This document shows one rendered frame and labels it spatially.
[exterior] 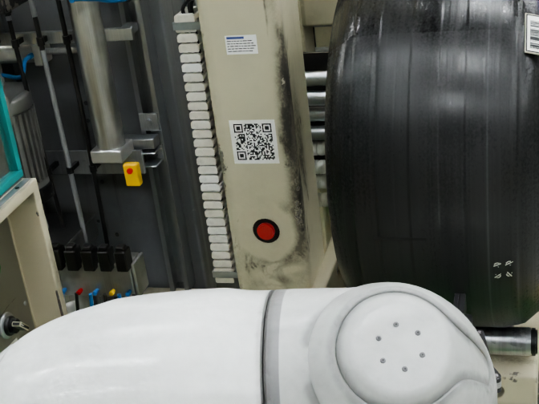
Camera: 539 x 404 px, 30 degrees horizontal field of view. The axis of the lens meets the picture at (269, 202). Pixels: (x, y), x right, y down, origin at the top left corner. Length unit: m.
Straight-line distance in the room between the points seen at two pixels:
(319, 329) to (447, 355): 0.07
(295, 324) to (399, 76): 0.79
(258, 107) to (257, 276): 0.31
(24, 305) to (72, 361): 0.93
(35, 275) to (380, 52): 0.60
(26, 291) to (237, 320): 0.97
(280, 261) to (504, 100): 0.54
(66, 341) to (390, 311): 0.20
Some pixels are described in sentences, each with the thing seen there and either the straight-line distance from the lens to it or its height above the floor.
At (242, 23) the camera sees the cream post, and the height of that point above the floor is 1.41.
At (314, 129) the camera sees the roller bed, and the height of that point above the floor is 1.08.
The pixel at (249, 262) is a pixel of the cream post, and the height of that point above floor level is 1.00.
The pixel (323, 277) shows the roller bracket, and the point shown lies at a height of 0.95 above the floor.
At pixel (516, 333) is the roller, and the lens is 1.62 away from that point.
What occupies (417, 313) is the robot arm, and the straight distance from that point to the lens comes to 0.56.
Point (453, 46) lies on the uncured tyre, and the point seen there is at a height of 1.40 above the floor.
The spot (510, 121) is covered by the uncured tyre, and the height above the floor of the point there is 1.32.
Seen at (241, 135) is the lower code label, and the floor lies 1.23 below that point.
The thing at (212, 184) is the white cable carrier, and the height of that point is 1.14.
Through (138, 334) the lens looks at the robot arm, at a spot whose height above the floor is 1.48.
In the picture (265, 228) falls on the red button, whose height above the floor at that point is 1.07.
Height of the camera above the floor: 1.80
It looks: 25 degrees down
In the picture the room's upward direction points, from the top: 7 degrees counter-clockwise
